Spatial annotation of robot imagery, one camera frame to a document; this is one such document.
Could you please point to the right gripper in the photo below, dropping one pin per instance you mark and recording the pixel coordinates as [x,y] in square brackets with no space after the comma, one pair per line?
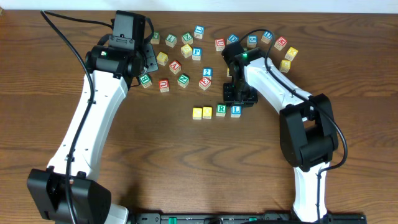
[240,96]

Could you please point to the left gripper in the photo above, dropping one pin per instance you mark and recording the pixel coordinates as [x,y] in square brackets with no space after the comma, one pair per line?
[149,58]

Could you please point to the blue L block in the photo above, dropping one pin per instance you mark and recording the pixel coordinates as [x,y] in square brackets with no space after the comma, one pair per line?
[236,111]

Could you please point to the green R block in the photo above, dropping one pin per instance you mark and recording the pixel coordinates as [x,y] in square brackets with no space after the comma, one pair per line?
[221,110]

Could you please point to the yellow O block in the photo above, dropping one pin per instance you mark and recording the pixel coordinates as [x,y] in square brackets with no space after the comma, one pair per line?
[207,112]

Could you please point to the yellow C block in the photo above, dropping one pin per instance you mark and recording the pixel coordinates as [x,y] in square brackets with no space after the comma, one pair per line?
[197,113]

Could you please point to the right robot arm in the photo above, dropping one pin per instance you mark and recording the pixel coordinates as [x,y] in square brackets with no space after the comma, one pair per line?
[307,132]

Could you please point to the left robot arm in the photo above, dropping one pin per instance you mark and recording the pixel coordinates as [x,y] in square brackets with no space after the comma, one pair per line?
[67,191]

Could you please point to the green B block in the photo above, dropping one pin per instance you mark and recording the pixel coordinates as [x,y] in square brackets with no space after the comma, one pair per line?
[145,80]

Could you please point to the yellow block centre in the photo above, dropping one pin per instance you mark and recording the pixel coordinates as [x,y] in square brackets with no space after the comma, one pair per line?
[227,73]

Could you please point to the red A block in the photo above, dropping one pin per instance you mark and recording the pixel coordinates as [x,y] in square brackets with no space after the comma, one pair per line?
[175,67]

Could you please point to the red U block lower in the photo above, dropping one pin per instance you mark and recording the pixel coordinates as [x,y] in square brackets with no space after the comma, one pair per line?
[164,86]

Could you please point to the red u block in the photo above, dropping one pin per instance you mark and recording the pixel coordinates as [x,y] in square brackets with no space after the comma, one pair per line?
[220,44]
[164,86]

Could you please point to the green T block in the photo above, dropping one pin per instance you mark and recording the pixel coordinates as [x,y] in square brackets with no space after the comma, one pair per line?
[155,38]

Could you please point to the green L block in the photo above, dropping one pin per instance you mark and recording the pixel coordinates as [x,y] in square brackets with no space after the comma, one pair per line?
[171,40]

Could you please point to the green N block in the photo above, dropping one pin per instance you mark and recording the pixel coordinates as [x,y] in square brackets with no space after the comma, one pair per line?
[183,80]

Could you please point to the yellow S block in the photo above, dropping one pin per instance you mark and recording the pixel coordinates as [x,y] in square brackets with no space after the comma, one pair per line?
[186,50]

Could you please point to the green Z block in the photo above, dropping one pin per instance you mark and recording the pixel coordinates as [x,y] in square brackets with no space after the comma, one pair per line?
[187,38]

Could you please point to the blue P block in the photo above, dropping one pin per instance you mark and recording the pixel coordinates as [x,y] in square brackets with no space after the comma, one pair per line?
[196,53]

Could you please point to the red U block upper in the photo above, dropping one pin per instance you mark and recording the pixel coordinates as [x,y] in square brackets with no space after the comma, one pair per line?
[220,44]

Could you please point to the yellow block right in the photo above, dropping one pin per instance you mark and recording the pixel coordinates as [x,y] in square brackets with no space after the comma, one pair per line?
[285,66]

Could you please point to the blue 5 block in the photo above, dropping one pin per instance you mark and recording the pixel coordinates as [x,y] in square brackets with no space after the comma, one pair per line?
[251,41]

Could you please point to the blue D block left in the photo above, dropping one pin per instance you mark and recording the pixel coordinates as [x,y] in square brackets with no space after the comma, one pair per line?
[232,39]

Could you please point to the blue d block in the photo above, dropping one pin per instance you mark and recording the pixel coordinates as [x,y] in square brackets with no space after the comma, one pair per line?
[267,37]
[232,39]

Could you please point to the blue block top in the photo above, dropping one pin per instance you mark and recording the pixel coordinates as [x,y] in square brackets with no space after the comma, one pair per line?
[199,32]

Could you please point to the blue D block right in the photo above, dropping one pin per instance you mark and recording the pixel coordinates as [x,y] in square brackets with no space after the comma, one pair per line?
[267,37]

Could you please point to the red M block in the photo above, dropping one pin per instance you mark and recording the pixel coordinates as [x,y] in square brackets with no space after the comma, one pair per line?
[280,43]

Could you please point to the yellow K block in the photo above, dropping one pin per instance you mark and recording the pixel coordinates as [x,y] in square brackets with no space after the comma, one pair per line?
[291,53]

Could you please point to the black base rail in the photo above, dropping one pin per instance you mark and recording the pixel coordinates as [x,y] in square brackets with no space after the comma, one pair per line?
[268,217]

